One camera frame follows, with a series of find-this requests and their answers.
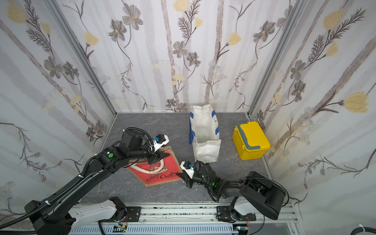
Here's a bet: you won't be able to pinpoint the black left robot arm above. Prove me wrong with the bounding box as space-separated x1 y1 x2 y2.
24 127 169 235

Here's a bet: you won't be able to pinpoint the yellow cooler box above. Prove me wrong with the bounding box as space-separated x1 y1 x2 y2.
233 121 271 161

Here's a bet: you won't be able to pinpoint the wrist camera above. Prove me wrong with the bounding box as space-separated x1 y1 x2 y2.
180 161 195 180
152 134 169 153

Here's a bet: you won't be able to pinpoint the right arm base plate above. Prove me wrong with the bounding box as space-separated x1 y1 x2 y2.
215 206 257 223

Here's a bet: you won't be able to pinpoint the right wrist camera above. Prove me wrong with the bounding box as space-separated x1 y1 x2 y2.
180 161 195 180

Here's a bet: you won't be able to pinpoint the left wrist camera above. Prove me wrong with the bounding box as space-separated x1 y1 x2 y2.
152 134 169 153

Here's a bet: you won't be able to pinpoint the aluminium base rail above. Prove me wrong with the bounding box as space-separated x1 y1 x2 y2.
70 202 304 235

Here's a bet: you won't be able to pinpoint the white Doraemon canvas bag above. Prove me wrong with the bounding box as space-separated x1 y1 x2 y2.
189 104 221 163

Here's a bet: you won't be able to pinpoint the small metal scissors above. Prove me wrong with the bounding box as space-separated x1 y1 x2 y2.
93 182 104 196

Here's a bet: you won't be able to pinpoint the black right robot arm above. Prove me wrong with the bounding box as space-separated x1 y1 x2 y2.
176 161 287 220

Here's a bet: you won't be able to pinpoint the red Christmas jute bag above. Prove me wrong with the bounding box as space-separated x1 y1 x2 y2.
128 146 182 187

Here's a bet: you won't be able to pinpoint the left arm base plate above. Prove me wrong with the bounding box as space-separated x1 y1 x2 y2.
113 207 141 223

